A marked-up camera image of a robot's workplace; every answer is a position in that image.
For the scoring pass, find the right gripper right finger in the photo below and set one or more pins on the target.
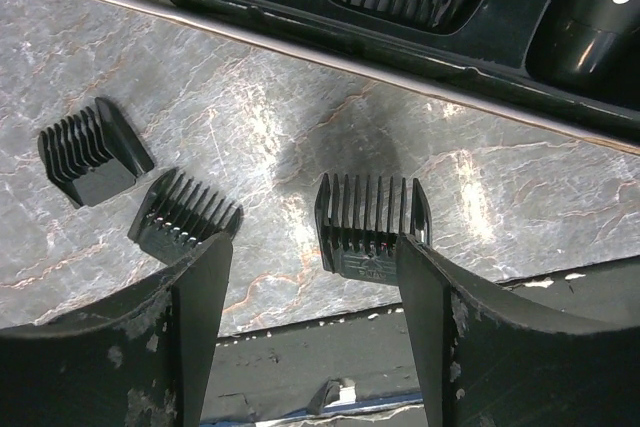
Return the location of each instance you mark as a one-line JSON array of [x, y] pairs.
[[493, 355]]

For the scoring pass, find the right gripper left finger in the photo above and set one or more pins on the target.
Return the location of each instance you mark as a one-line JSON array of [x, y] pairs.
[[139, 357]]

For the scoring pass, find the grey hair clipper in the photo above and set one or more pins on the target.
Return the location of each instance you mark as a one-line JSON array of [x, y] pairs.
[[579, 41]]

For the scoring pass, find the black comb attachment with brush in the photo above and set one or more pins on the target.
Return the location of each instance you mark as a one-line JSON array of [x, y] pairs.
[[93, 155]]

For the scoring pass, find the black plastic tray insert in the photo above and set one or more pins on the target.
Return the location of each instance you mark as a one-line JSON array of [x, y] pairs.
[[400, 2]]

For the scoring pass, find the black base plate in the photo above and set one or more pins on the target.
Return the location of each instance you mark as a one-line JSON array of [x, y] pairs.
[[364, 359]]

